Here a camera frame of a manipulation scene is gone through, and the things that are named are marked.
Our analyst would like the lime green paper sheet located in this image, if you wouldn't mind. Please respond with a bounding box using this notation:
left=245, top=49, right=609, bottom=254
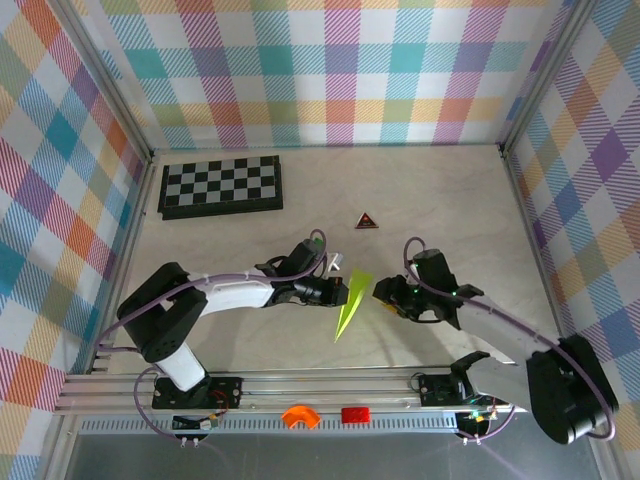
left=333, top=268, right=377, bottom=345

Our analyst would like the shiny metal sheet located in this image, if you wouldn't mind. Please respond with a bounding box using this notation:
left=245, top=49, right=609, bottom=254
left=64, top=432, right=604, bottom=480

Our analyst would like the orange curved plastic piece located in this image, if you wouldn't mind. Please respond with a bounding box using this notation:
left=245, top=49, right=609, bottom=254
left=281, top=404, right=321, bottom=431

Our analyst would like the small circuit board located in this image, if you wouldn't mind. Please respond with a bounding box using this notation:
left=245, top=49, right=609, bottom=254
left=172, top=413, right=221, bottom=432
left=457, top=408, right=497, bottom=426

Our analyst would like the black and grey chessboard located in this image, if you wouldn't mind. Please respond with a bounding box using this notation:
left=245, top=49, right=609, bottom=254
left=157, top=154, right=285, bottom=222

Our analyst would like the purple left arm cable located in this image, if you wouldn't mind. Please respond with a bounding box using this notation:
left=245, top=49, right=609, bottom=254
left=96, top=228, right=329, bottom=442

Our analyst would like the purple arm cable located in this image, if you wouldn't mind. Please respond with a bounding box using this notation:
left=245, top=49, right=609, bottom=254
left=96, top=228, right=329, bottom=442
left=402, top=235, right=619, bottom=445

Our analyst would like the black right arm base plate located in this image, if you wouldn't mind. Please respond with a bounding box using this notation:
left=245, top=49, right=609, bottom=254
left=417, top=372, right=511, bottom=407

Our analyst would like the aluminium mounting rail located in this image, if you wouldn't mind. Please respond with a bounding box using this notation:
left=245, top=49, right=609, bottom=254
left=54, top=370, right=601, bottom=415

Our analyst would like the aluminium side rail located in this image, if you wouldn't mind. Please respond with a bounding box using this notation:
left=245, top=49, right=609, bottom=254
left=499, top=144, right=571, bottom=371
left=84, top=149, right=157, bottom=376

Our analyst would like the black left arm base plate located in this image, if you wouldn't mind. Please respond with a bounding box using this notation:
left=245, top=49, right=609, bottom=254
left=152, top=375, right=244, bottom=411

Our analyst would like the grey slotted cable duct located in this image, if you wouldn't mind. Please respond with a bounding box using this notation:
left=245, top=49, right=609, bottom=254
left=79, top=418, right=461, bottom=435

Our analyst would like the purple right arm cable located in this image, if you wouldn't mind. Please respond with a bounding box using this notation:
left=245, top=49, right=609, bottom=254
left=402, top=235, right=619, bottom=445

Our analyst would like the aluminium frame post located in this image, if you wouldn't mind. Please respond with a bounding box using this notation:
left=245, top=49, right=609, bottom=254
left=49, top=0, right=156, bottom=164
left=499, top=0, right=599, bottom=156

